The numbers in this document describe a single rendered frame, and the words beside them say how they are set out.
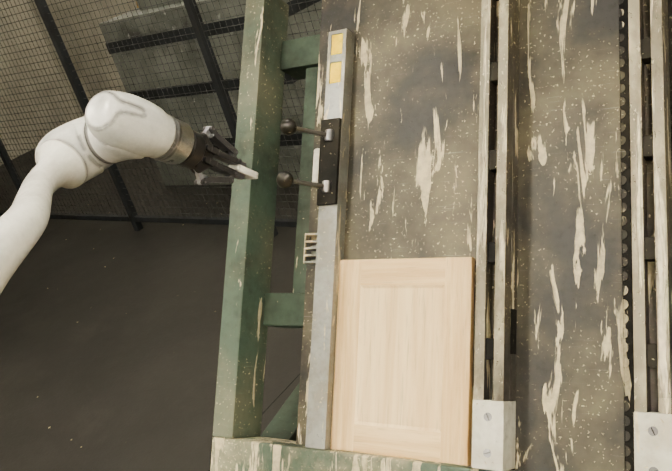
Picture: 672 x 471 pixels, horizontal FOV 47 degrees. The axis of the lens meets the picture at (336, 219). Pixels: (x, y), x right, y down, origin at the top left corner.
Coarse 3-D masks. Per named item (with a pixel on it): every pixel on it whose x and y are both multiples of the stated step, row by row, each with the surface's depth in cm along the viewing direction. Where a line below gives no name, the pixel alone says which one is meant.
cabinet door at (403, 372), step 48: (384, 288) 167; (432, 288) 161; (336, 336) 171; (384, 336) 165; (432, 336) 159; (336, 384) 169; (384, 384) 163; (432, 384) 158; (336, 432) 166; (384, 432) 161; (432, 432) 155
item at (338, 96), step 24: (336, 96) 180; (336, 216) 174; (336, 240) 173; (336, 264) 173; (336, 288) 172; (336, 312) 172; (312, 336) 171; (312, 360) 170; (312, 384) 169; (312, 408) 168; (312, 432) 167
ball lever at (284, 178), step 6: (282, 174) 169; (288, 174) 169; (276, 180) 170; (282, 180) 169; (288, 180) 169; (294, 180) 171; (300, 180) 172; (324, 180) 175; (282, 186) 169; (288, 186) 170; (312, 186) 173; (318, 186) 174; (324, 186) 174; (330, 186) 175; (324, 192) 175
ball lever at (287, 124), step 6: (288, 120) 171; (282, 126) 171; (288, 126) 171; (294, 126) 171; (282, 132) 172; (288, 132) 171; (294, 132) 172; (306, 132) 174; (312, 132) 175; (318, 132) 176; (324, 132) 176; (330, 132) 176; (324, 138) 177; (330, 138) 176
